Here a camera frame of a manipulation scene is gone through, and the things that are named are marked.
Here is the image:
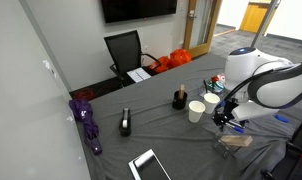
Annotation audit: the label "black wall television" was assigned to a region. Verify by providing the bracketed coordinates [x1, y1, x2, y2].
[100, 0, 179, 24]

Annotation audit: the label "red floor cable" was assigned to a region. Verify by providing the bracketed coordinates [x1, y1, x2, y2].
[72, 88, 98, 102]

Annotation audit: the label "white paper cup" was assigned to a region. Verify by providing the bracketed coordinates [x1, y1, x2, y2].
[188, 100, 207, 124]
[203, 92, 221, 115]

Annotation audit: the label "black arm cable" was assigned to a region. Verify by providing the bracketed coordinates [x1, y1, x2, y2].
[220, 64, 294, 105]

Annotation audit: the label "black cup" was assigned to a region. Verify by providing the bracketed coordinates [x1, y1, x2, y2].
[171, 90, 189, 111]

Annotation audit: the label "white framed tablet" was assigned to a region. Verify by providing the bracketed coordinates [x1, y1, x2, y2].
[128, 148, 172, 180]

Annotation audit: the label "thin wooden stick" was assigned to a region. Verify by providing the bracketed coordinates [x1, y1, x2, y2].
[177, 84, 186, 101]

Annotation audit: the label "orange plastic bag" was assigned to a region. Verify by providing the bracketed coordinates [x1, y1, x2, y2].
[167, 48, 193, 69]
[149, 55, 172, 74]

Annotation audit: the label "grey metal pole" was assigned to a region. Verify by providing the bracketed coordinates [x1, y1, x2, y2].
[250, 0, 281, 49]

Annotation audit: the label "white paper sheets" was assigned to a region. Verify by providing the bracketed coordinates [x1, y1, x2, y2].
[125, 67, 153, 84]

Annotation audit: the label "wooden glass door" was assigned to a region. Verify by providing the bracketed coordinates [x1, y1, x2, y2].
[182, 0, 223, 58]

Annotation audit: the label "clear square plastic container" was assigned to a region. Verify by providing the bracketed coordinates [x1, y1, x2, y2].
[212, 131, 254, 159]

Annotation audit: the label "grey table cloth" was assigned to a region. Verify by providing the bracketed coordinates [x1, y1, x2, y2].
[75, 53, 302, 180]

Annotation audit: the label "black office chair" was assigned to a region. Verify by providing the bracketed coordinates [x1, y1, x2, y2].
[103, 29, 162, 88]

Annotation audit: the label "yellow door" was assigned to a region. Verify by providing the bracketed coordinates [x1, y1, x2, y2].
[239, 1, 279, 34]

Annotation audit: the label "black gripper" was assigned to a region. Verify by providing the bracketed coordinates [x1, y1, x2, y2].
[212, 99, 239, 132]

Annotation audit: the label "wooden block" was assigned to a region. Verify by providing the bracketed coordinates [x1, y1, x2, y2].
[220, 134, 254, 148]

